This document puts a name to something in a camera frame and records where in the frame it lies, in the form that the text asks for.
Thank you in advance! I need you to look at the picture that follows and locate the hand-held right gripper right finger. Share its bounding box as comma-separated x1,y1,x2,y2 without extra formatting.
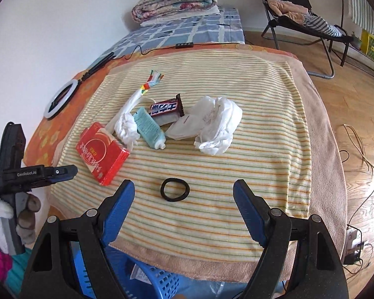
233,179,350,299

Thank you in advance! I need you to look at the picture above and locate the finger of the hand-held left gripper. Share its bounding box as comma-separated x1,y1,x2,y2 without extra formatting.
48,165,79,184

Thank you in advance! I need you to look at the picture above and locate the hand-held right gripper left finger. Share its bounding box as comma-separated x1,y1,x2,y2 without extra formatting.
20,179,136,299

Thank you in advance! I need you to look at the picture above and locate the black hair tie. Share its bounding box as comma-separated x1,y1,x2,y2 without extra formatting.
160,177,190,202

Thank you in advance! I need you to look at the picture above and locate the small white tissue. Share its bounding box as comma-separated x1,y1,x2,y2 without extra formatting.
114,112,141,150

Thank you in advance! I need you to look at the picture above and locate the blue plastic basket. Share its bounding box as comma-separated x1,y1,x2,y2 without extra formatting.
73,241,287,299

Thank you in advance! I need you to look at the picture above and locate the white printed bag with strap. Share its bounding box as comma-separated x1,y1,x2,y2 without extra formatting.
105,71,166,131

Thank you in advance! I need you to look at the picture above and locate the person's left hand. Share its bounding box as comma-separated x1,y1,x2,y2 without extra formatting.
16,191,42,245

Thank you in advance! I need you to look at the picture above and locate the striped yellow blanket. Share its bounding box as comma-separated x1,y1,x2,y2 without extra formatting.
48,50,314,260

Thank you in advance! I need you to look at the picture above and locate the red cardboard box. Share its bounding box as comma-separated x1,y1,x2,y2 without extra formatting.
76,122,131,187

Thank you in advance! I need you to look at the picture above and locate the white labelled plastic bag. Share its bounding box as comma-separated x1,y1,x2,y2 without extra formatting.
129,260,163,282

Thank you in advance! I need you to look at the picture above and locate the teal squeeze tube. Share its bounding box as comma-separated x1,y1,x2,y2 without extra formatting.
133,107,167,150

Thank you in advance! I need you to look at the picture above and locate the flat white packet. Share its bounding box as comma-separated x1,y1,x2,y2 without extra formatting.
165,112,206,141

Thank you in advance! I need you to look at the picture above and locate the beige fleece blanket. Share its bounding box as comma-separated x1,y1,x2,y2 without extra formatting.
48,45,346,282

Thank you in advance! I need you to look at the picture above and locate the brown chocolate bar wrapper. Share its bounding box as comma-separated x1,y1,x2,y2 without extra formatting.
148,93,185,119

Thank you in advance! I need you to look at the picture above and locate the white power strip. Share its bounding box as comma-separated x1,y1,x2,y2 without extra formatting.
343,224,370,265

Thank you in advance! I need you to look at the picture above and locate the black tripod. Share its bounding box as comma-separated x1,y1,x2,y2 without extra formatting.
79,51,116,81

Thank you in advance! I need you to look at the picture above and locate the blue checkered bedsheet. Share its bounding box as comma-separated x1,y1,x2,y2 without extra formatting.
110,6,247,58

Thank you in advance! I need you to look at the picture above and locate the grey striped garment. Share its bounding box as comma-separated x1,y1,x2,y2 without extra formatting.
302,14,343,38

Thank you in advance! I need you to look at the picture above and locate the folded floral quilt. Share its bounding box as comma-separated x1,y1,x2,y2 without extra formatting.
131,0,219,23

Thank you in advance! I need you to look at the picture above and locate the white folded sheet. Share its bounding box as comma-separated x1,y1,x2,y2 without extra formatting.
140,4,222,27

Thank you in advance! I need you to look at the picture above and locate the yellow crate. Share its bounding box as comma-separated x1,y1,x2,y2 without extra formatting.
360,29,374,66

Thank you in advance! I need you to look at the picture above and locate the beige garment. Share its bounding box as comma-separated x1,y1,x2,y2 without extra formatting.
266,0,309,22

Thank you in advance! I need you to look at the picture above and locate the black metal rack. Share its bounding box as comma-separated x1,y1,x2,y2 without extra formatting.
340,0,374,78

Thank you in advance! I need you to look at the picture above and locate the green striped hanging towel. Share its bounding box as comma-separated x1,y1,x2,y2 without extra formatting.
346,0,374,30

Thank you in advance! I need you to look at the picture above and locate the white ring light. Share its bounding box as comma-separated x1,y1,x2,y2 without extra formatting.
44,79,79,119

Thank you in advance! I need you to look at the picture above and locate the floor cable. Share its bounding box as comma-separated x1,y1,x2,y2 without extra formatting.
340,124,374,256

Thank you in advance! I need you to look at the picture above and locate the black cable with remote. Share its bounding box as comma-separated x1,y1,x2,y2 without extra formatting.
115,40,247,60

